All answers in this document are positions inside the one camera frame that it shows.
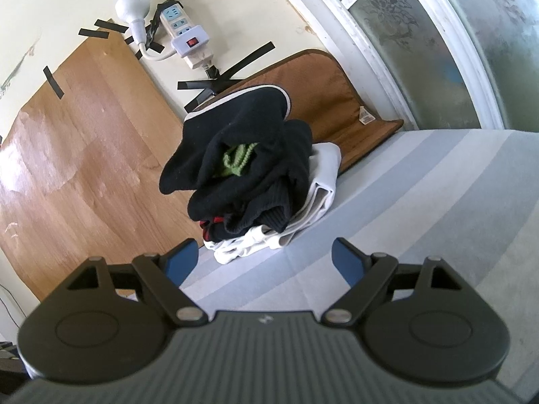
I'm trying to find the red black striped garment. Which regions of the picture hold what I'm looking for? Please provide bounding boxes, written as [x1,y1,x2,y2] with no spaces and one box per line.
[199,216,226,243]

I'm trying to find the white light bulb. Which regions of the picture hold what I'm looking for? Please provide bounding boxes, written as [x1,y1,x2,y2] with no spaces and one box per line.
[115,0,151,46]

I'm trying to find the black knit sweater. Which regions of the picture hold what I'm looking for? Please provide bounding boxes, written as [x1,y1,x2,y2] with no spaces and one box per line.
[202,184,296,245]

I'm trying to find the white power strip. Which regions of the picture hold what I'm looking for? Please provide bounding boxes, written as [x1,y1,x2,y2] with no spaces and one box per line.
[160,1,214,70]

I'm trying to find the brown cushion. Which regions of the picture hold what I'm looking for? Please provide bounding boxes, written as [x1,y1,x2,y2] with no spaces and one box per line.
[208,49,404,172]

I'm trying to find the striped blue bed sheet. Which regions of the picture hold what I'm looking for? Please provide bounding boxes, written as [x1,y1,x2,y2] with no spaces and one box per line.
[121,128,539,402]

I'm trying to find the white folded garment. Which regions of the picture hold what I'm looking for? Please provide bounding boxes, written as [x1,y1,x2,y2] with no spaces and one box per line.
[204,142,342,265]

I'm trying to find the wooden headboard panel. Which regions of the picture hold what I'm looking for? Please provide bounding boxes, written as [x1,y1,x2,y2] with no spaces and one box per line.
[1,32,201,299]

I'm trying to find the frosted glass window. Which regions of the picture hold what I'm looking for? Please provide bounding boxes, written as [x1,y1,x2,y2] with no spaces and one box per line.
[288,0,538,131]

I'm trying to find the wall cables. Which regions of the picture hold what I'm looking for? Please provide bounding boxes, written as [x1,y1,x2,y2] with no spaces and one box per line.
[0,282,22,331]

